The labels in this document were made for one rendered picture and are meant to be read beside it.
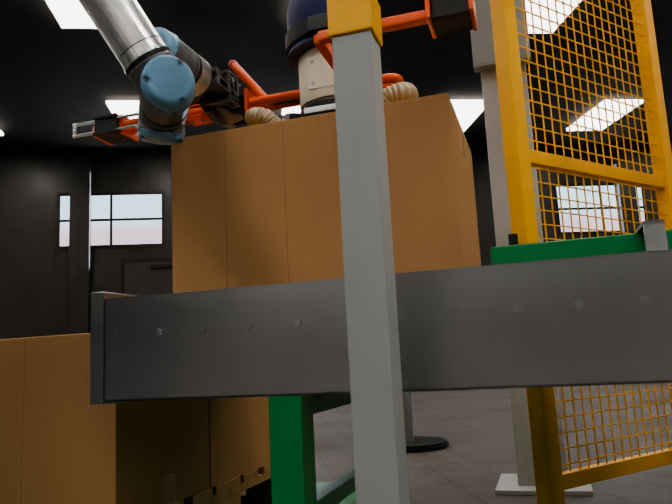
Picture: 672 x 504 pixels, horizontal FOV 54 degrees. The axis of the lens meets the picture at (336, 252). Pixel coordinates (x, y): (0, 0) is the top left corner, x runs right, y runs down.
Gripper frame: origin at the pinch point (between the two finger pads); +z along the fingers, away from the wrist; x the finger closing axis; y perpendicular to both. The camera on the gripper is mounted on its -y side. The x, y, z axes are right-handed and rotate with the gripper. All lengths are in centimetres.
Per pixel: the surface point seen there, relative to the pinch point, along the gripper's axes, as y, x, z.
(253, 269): 13.7, -42.9, -20.0
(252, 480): -20, -96, 44
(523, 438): 57, -93, 94
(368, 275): 46, -50, -53
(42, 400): -38, -66, -20
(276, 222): 19.2, -34.0, -19.9
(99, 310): -12, -50, -35
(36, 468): -40, -81, -20
